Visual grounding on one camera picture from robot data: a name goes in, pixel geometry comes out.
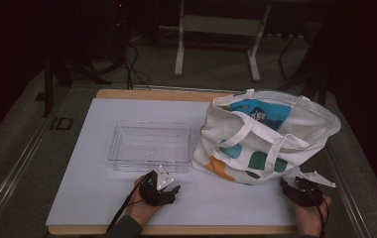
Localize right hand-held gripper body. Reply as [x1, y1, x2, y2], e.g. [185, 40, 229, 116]
[284, 171, 337, 208]

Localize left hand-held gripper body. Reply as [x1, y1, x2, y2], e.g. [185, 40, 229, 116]
[139, 165, 175, 207]

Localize white canvas tote bag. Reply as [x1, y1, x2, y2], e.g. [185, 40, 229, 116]
[190, 88, 342, 186]

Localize clear plastic container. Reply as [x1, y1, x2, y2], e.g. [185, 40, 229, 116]
[107, 120, 191, 174]

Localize person's left hand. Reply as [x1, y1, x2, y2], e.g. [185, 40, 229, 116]
[132, 175, 165, 228]

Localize person's right hand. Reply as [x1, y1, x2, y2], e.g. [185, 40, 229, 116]
[293, 194, 332, 238]

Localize white table mat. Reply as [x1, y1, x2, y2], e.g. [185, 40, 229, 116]
[46, 97, 319, 228]

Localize black metal stand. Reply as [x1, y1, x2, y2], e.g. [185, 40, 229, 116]
[277, 33, 330, 107]

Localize black tripod stand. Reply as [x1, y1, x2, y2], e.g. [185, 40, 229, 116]
[42, 49, 113, 119]

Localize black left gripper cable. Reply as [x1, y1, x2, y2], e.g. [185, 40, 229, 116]
[106, 173, 155, 233]

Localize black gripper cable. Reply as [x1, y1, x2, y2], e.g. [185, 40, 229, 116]
[106, 173, 155, 233]
[314, 195, 330, 238]

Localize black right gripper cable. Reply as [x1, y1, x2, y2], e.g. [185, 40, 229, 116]
[314, 195, 330, 238]

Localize metal floor rail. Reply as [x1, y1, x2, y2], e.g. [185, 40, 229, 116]
[324, 145, 373, 238]
[0, 108, 56, 232]

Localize black floor cables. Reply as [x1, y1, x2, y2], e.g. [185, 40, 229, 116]
[122, 43, 152, 91]

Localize white metal stand frame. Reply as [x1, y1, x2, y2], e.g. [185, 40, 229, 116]
[174, 0, 272, 82]

